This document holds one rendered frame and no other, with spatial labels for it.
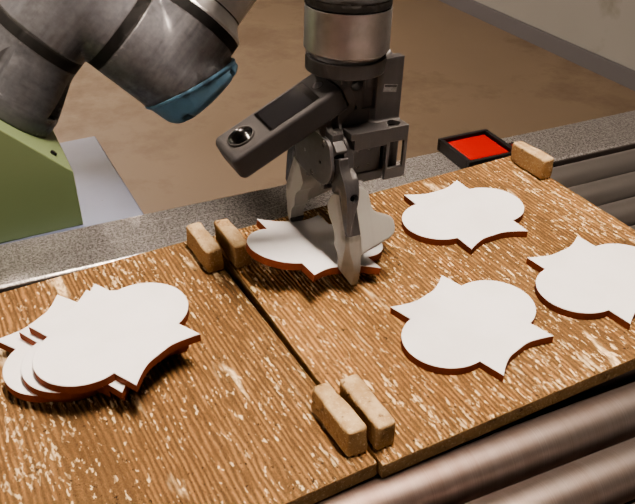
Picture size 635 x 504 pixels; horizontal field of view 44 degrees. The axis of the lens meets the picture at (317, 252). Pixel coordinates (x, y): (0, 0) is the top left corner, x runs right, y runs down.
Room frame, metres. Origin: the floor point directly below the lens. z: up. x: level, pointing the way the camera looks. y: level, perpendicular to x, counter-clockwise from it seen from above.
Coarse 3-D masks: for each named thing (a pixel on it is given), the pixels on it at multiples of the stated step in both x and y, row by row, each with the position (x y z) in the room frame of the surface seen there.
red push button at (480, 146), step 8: (480, 136) 0.96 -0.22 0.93; (456, 144) 0.93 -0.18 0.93; (464, 144) 0.93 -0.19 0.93; (472, 144) 0.93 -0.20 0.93; (480, 144) 0.93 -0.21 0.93; (488, 144) 0.93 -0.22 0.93; (496, 144) 0.93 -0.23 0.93; (464, 152) 0.91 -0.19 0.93; (472, 152) 0.91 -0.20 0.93; (480, 152) 0.91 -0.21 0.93; (488, 152) 0.91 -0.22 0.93; (496, 152) 0.91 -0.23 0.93; (504, 152) 0.91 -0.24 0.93
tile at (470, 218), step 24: (432, 192) 0.78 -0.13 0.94; (456, 192) 0.78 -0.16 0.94; (480, 192) 0.78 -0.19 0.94; (504, 192) 0.78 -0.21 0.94; (408, 216) 0.73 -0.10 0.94; (432, 216) 0.73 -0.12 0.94; (456, 216) 0.73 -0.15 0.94; (480, 216) 0.73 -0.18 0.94; (504, 216) 0.73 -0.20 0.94; (432, 240) 0.68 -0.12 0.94; (456, 240) 0.69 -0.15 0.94; (480, 240) 0.68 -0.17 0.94
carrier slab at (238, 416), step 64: (192, 256) 0.66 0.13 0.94; (0, 320) 0.56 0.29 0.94; (192, 320) 0.56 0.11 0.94; (256, 320) 0.56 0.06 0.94; (0, 384) 0.48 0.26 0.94; (192, 384) 0.48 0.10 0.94; (256, 384) 0.48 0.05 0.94; (0, 448) 0.41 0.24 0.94; (64, 448) 0.41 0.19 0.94; (128, 448) 0.41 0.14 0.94; (192, 448) 0.41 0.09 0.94; (256, 448) 0.41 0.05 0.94; (320, 448) 0.41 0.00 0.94
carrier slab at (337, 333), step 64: (384, 192) 0.79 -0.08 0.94; (512, 192) 0.79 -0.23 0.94; (384, 256) 0.66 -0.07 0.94; (448, 256) 0.66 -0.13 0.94; (512, 256) 0.66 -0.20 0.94; (320, 320) 0.56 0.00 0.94; (384, 320) 0.56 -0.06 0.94; (576, 320) 0.56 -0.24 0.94; (384, 384) 0.48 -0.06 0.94; (448, 384) 0.48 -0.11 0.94; (512, 384) 0.48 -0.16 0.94; (576, 384) 0.48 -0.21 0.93; (384, 448) 0.41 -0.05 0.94; (448, 448) 0.42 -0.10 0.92
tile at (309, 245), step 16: (256, 224) 0.69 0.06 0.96; (272, 224) 0.68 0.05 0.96; (288, 224) 0.69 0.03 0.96; (304, 224) 0.69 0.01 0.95; (320, 224) 0.70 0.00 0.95; (256, 240) 0.64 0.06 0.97; (272, 240) 0.64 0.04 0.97; (288, 240) 0.65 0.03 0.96; (304, 240) 0.65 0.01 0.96; (320, 240) 0.66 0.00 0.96; (256, 256) 0.61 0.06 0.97; (272, 256) 0.61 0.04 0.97; (288, 256) 0.61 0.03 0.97; (304, 256) 0.62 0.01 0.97; (320, 256) 0.62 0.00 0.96; (336, 256) 0.63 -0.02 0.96; (368, 256) 0.64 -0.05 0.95; (304, 272) 0.60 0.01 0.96; (320, 272) 0.59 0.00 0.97; (336, 272) 0.61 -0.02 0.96; (368, 272) 0.62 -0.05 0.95
